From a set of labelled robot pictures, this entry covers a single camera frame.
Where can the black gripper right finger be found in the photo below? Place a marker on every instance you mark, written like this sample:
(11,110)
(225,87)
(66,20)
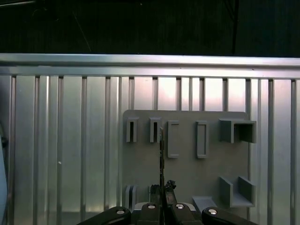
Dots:
(180,215)

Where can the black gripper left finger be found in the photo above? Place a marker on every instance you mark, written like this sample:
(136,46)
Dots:
(150,215)

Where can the blue RAM stick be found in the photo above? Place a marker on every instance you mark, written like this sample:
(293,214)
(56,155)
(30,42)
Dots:
(161,152)

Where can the grey plastic parts rack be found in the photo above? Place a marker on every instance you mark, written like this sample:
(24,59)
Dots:
(187,168)

